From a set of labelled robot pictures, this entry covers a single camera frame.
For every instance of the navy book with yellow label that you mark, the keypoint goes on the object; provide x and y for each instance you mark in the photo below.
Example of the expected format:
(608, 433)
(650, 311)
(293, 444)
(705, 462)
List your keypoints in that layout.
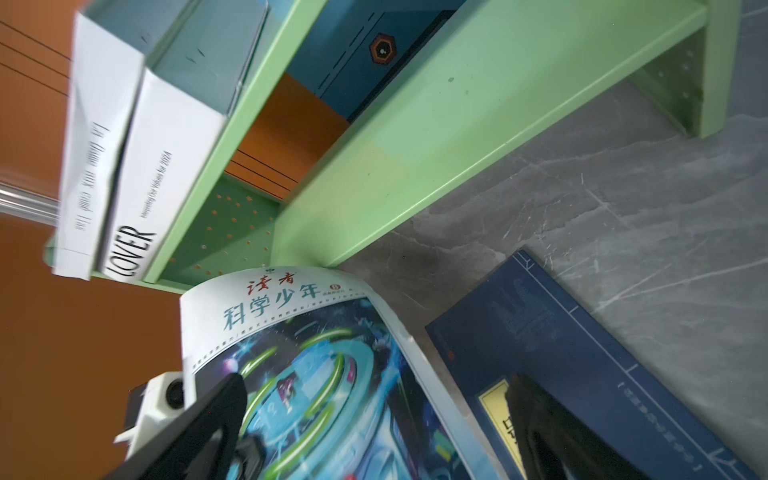
(519, 320)

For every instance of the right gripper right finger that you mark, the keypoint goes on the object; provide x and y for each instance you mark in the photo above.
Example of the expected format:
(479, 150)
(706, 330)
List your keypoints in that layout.
(554, 443)

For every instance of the LOVER black white book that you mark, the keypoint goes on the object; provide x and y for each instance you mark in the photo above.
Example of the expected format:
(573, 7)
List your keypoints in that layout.
(187, 95)

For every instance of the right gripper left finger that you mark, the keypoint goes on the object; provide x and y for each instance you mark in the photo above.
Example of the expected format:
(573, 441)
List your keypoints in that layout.
(203, 442)

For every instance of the green wooden two-tier shelf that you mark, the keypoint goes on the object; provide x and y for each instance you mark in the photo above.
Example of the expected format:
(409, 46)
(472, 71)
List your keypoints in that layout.
(499, 74)

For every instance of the colourful teal magazine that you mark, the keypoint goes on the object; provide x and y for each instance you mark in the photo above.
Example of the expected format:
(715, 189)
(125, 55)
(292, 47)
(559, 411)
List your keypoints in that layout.
(336, 386)

